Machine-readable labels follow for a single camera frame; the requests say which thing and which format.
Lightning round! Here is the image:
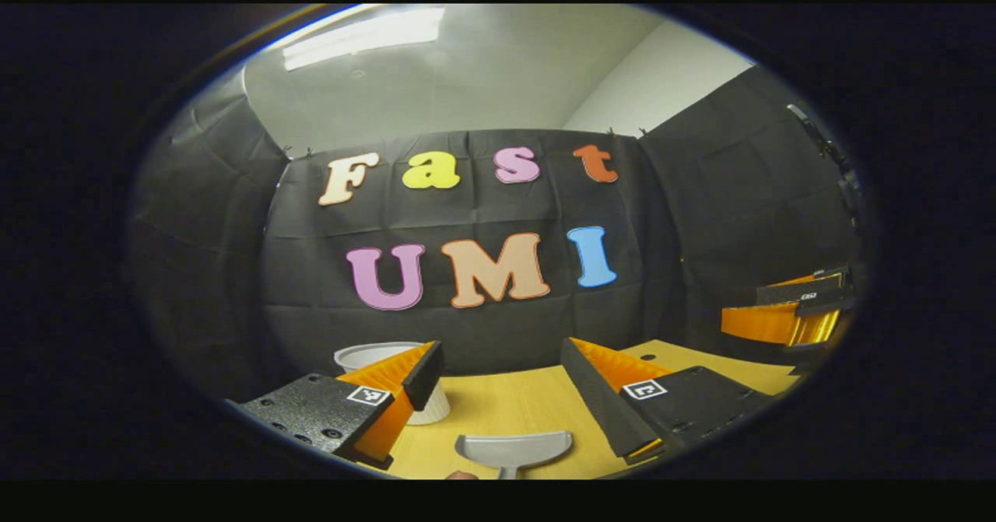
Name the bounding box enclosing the dark metal stand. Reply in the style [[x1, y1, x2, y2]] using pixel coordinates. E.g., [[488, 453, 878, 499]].
[[787, 104, 862, 223]]

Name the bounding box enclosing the ceiling light panel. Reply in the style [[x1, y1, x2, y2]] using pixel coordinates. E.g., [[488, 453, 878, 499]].
[[282, 6, 446, 72]]

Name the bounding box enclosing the grey plastic dustpan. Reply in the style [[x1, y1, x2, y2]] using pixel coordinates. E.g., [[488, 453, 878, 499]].
[[454, 430, 574, 480]]

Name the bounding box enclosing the wooden desktop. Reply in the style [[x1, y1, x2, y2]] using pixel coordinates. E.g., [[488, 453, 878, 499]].
[[381, 339, 802, 480]]

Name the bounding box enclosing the white ribbed garbage bin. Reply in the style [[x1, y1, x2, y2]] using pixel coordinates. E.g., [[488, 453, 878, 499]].
[[334, 342, 452, 426]]

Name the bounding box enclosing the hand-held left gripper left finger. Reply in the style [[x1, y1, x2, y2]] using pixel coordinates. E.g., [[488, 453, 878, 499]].
[[233, 341, 444, 470]]

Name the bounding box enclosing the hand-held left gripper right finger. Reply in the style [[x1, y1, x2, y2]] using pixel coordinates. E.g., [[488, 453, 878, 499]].
[[560, 337, 779, 464]]

